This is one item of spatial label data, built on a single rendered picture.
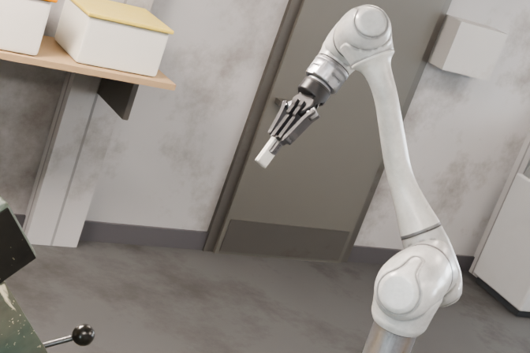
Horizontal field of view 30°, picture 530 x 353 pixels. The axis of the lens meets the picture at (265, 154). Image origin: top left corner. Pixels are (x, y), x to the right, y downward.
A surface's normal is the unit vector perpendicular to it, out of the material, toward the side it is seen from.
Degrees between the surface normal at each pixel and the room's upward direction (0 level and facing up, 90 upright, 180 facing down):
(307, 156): 90
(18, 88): 90
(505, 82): 90
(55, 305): 0
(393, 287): 84
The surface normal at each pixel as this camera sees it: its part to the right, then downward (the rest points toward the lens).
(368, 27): 0.08, -0.26
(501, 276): -0.84, -0.14
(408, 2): 0.47, 0.41
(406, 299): -0.46, -0.02
